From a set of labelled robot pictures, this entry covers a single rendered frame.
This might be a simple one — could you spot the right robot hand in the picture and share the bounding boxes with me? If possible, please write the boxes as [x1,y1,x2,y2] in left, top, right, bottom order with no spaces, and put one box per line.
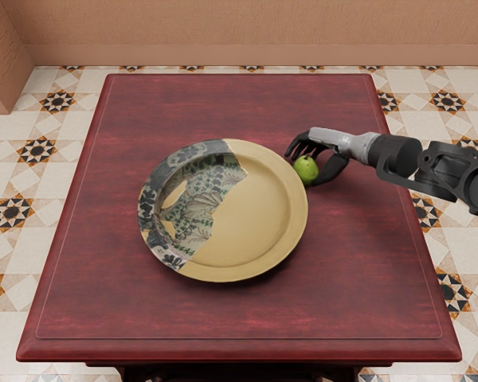
[284,127,382,187]

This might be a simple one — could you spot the yellow plate with floral pattern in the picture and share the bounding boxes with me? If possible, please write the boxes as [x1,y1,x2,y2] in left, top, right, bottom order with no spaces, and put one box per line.
[137,138,309,283]

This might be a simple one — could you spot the green pear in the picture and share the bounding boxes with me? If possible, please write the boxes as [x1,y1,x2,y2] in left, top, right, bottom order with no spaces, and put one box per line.
[293,154,319,187]

